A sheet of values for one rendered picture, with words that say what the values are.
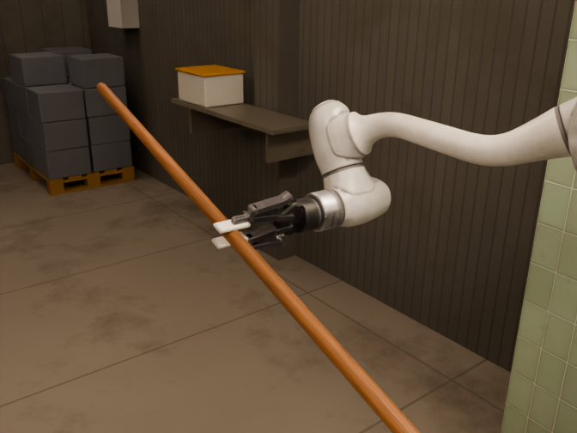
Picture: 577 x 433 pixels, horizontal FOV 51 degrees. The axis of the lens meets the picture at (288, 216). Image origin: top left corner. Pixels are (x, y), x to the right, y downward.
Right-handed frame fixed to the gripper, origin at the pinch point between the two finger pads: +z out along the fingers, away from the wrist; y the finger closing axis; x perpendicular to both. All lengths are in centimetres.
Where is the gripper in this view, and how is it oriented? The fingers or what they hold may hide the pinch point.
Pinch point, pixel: (230, 232)
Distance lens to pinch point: 122.5
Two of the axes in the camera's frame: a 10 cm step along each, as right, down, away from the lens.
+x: -5.4, -5.2, 6.6
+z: -8.3, 2.0, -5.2
